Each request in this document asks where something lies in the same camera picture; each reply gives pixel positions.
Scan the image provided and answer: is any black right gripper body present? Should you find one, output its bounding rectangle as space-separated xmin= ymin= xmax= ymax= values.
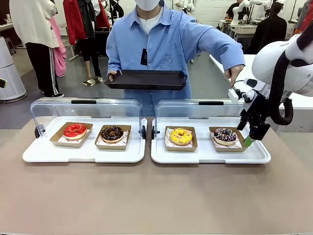
xmin=240 ymin=91 xmax=270 ymax=124

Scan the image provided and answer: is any black rectangular serving tray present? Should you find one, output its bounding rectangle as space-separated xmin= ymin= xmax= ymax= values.
xmin=104 ymin=69 xmax=188 ymax=91

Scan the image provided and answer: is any person right forearm blue sleeve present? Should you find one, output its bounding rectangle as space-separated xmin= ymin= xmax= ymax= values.
xmin=107 ymin=46 xmax=124 ymax=73

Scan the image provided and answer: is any person left forearm blue sleeve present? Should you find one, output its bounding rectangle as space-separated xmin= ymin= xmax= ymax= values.
xmin=205 ymin=29 xmax=246 ymax=72

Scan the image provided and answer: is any dark donut with white drizzle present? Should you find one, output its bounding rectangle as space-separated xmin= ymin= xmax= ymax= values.
xmin=213 ymin=127 xmax=238 ymax=146

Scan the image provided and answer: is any brown cardboard donut box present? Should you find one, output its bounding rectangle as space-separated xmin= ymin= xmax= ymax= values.
xmin=164 ymin=126 xmax=198 ymax=152
xmin=209 ymin=126 xmax=248 ymax=153
xmin=94 ymin=124 xmax=132 ymax=150
xmin=49 ymin=121 xmax=93 ymax=148

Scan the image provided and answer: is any yellow sprinkled donut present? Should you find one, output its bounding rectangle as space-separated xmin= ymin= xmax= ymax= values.
xmin=170 ymin=127 xmax=193 ymax=146

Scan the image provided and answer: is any red glazed donut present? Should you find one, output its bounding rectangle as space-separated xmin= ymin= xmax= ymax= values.
xmin=63 ymin=123 xmax=88 ymax=141

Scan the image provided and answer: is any person torso blue shirt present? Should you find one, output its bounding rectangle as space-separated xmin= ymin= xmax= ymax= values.
xmin=105 ymin=0 xmax=246 ymax=117

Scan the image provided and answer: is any chocolate donut with nut bits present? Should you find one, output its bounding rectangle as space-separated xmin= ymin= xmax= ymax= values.
xmin=100 ymin=125 xmax=125 ymax=143

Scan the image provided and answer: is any person left hand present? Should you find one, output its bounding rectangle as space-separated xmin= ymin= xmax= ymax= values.
xmin=224 ymin=65 xmax=244 ymax=89

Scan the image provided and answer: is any person right hand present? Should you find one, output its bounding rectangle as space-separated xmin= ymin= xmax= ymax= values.
xmin=107 ymin=70 xmax=122 ymax=83

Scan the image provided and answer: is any white cylindrical air purifier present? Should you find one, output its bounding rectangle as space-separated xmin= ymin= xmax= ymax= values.
xmin=0 ymin=36 xmax=27 ymax=101

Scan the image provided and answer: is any white printed paper liner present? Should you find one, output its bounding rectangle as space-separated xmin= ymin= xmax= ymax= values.
xmin=210 ymin=131 xmax=243 ymax=149
xmin=165 ymin=128 xmax=197 ymax=148
xmin=58 ymin=129 xmax=91 ymax=144
xmin=96 ymin=131 xmax=129 ymax=146

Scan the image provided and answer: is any white side table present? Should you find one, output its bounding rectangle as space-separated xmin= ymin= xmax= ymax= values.
xmin=209 ymin=54 xmax=313 ymax=133

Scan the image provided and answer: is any clear hinged display lid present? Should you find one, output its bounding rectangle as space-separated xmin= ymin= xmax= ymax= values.
xmin=151 ymin=98 xmax=248 ymax=138
xmin=30 ymin=97 xmax=147 ymax=139

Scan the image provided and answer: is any white display tray base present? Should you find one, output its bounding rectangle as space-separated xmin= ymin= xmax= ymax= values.
xmin=22 ymin=116 xmax=147 ymax=164
xmin=151 ymin=117 xmax=271 ymax=165

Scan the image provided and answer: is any pink hanging garment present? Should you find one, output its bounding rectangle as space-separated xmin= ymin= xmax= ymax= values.
xmin=49 ymin=16 xmax=67 ymax=78

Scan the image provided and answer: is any bystander in cream sweater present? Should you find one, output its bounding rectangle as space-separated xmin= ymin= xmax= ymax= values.
xmin=9 ymin=0 xmax=66 ymax=98

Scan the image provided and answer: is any bystander in black clothes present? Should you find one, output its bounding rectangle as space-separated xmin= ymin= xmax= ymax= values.
xmin=245 ymin=1 xmax=288 ymax=55

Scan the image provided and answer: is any white background work table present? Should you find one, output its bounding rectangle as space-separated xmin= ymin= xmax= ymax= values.
xmin=219 ymin=19 xmax=260 ymax=42

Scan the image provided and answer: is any red jacket figure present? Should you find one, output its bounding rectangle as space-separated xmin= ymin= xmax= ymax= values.
xmin=63 ymin=0 xmax=111 ymax=83

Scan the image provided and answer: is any bystander in black t-shirt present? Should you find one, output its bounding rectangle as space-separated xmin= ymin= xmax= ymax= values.
xmin=224 ymin=1 xmax=245 ymax=21

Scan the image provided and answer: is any bystander in red top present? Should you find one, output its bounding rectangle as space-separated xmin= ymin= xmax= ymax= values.
xmin=294 ymin=0 xmax=313 ymax=35

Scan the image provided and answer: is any black clip-on device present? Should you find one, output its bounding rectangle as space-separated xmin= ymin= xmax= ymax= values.
xmin=140 ymin=48 xmax=149 ymax=66

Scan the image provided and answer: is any white face mask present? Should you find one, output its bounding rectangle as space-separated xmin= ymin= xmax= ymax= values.
xmin=135 ymin=0 xmax=161 ymax=12

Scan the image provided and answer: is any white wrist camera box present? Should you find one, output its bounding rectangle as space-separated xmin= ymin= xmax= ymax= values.
xmin=228 ymin=88 xmax=240 ymax=104

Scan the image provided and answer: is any black corrugated cable hose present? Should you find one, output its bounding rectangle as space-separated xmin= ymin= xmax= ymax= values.
xmin=268 ymin=23 xmax=313 ymax=126

